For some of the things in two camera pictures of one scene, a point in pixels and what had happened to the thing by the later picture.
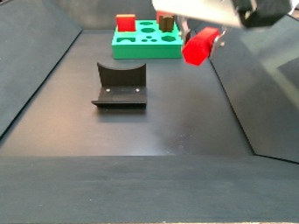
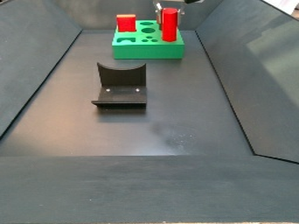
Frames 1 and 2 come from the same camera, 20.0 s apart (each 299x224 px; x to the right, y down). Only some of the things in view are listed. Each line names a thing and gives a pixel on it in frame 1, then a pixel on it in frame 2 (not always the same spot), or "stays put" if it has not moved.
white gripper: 218,11 → 170,3
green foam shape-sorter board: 147,42 stays put
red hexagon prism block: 198,47 → 170,17
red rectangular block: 126,23 stays put
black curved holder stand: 123,87 stays put
